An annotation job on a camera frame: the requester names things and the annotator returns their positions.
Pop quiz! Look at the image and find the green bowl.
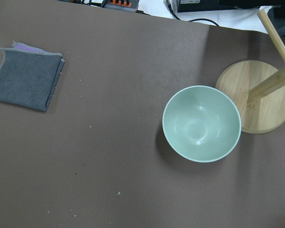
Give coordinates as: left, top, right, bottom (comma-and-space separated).
162, 85, 242, 163

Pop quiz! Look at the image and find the wooden cup stand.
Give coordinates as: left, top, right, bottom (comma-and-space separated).
216, 10, 285, 133

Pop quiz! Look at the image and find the grey folded cloth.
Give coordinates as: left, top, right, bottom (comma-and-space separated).
0, 42, 65, 112

